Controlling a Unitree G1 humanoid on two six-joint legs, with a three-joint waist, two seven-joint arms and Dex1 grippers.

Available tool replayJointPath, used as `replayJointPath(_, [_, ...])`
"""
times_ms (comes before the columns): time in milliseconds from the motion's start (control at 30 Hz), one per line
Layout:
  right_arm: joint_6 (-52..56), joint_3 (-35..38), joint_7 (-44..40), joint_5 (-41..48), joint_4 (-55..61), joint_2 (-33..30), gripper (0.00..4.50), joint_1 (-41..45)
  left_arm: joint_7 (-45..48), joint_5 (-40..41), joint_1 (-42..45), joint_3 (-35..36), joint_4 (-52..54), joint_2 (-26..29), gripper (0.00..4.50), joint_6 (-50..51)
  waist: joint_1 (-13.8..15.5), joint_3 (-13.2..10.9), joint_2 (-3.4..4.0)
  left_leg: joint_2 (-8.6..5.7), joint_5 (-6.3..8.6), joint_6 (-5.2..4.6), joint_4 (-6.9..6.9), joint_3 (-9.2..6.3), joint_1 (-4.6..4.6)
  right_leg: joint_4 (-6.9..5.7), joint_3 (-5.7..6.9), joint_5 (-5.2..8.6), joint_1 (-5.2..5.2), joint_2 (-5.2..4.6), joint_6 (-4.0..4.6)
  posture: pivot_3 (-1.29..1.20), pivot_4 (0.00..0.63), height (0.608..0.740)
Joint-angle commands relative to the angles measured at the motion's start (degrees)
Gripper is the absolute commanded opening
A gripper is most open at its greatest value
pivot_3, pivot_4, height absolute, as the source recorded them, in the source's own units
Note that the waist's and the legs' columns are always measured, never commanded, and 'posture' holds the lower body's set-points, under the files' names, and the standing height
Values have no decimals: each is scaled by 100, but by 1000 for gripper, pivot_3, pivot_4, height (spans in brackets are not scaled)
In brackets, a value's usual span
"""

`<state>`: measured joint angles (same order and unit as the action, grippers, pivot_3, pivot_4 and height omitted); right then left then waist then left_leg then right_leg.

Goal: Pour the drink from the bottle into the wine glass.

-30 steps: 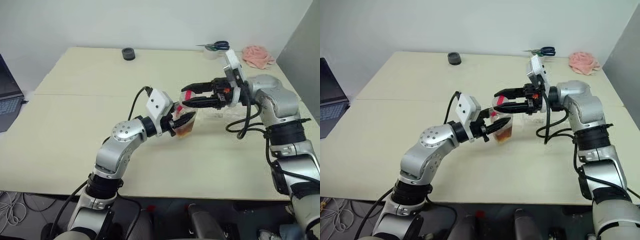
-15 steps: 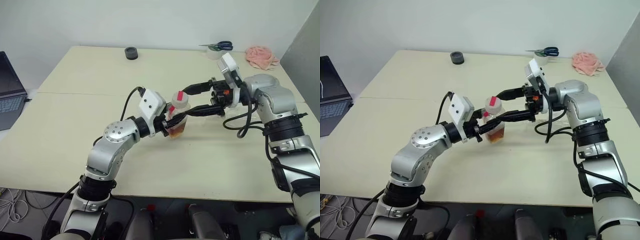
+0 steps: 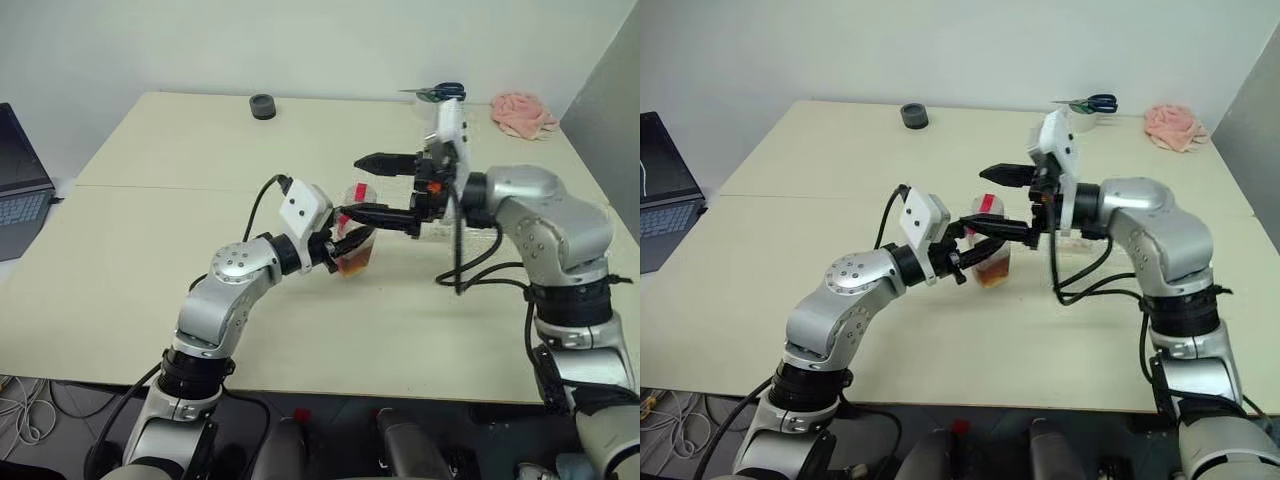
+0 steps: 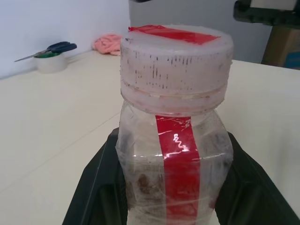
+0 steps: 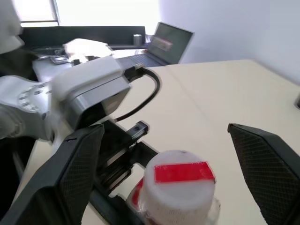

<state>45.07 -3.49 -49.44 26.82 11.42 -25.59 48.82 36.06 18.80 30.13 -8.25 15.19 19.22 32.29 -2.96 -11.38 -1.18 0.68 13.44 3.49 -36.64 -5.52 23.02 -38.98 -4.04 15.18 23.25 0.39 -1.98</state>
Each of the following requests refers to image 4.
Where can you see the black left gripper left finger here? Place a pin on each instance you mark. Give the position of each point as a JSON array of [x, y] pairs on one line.
[[96, 185]]

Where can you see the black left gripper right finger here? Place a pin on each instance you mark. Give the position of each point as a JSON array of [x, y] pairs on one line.
[[255, 187]]

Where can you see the clear bottle with red tape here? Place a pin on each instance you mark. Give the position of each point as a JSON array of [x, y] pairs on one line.
[[173, 98]]

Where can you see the white tape roll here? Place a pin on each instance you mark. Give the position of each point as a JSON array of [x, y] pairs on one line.
[[50, 63]]

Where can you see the pink cloth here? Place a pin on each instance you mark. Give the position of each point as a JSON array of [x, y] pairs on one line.
[[108, 44]]

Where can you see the brown cardboard box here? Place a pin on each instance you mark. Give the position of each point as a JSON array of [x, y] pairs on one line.
[[282, 47]]

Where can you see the black device with white label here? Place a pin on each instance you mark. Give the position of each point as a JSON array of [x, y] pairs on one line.
[[264, 12]]

